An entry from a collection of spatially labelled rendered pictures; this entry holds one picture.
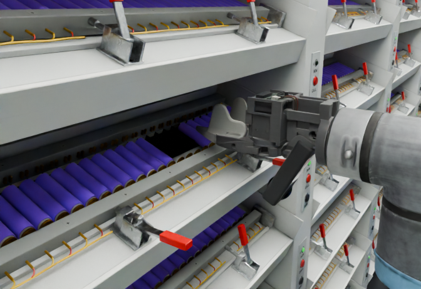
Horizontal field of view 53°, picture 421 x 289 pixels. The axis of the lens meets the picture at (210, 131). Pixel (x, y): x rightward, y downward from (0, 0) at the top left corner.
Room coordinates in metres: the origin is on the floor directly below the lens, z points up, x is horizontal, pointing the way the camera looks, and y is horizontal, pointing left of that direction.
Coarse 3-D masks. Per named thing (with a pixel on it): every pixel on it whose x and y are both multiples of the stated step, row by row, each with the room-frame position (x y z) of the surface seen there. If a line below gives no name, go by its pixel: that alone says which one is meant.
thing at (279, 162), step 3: (255, 156) 0.63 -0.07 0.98; (258, 156) 0.63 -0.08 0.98; (261, 156) 0.63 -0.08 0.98; (261, 159) 0.63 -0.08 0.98; (264, 159) 0.62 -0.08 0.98; (267, 159) 0.62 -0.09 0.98; (270, 159) 0.62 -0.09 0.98; (273, 159) 0.62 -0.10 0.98; (276, 159) 0.62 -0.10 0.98; (279, 159) 0.62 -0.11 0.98; (282, 159) 0.62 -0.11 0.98; (273, 162) 0.61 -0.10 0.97; (276, 162) 0.61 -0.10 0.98; (279, 162) 0.61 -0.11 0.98; (282, 162) 0.61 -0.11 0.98; (276, 165) 0.61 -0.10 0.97; (279, 165) 0.61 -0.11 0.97
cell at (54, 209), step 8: (24, 184) 0.44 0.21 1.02; (32, 184) 0.44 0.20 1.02; (24, 192) 0.43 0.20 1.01; (32, 192) 0.43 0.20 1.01; (40, 192) 0.43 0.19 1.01; (32, 200) 0.42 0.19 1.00; (40, 200) 0.42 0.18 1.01; (48, 200) 0.42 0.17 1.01; (48, 208) 0.41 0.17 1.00; (56, 208) 0.41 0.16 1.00; (64, 208) 0.41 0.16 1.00; (56, 216) 0.41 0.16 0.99
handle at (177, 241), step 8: (136, 224) 0.41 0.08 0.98; (144, 224) 0.42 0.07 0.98; (144, 232) 0.41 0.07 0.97; (152, 232) 0.40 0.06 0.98; (160, 232) 0.40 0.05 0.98; (168, 232) 0.40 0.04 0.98; (160, 240) 0.39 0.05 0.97; (168, 240) 0.39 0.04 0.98; (176, 240) 0.38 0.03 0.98; (184, 240) 0.38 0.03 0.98; (184, 248) 0.38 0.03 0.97
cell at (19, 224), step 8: (0, 200) 0.40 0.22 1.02; (0, 208) 0.39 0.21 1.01; (8, 208) 0.39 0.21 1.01; (0, 216) 0.39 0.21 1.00; (8, 216) 0.38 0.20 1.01; (16, 216) 0.38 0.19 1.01; (8, 224) 0.38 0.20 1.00; (16, 224) 0.38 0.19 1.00; (24, 224) 0.38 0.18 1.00; (16, 232) 0.37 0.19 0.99
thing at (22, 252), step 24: (216, 144) 0.63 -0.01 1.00; (168, 168) 0.53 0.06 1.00; (192, 168) 0.56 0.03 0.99; (120, 192) 0.46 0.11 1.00; (144, 192) 0.47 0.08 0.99; (72, 216) 0.40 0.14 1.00; (96, 216) 0.41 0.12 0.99; (24, 240) 0.35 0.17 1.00; (48, 240) 0.36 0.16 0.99; (96, 240) 0.39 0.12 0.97; (0, 264) 0.32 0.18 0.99; (24, 264) 0.34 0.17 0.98
